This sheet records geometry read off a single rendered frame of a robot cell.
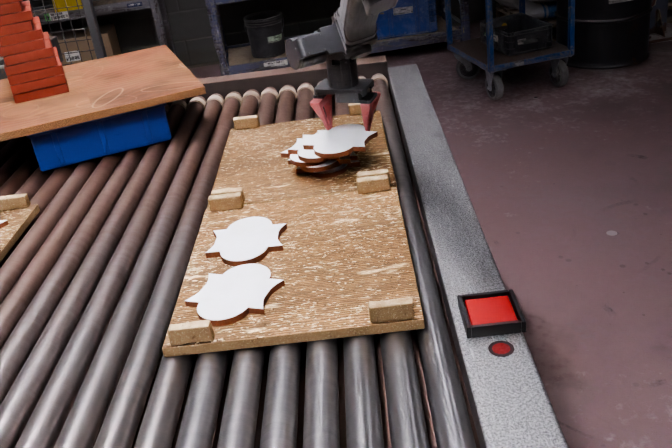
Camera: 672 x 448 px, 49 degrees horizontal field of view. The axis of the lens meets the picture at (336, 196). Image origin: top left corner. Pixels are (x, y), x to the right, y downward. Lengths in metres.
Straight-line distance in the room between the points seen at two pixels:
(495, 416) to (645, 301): 1.85
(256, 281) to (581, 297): 1.75
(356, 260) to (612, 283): 1.75
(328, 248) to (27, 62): 0.99
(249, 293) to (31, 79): 1.00
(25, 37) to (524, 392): 1.40
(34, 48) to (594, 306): 1.88
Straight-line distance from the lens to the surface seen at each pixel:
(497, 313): 1.00
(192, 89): 1.73
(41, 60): 1.90
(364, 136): 1.40
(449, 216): 1.27
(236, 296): 1.07
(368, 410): 0.89
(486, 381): 0.92
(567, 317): 2.59
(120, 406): 0.98
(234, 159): 1.56
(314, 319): 1.01
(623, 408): 2.28
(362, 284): 1.07
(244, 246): 1.19
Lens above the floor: 1.52
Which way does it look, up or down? 26 degrees down
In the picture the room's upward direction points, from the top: 8 degrees counter-clockwise
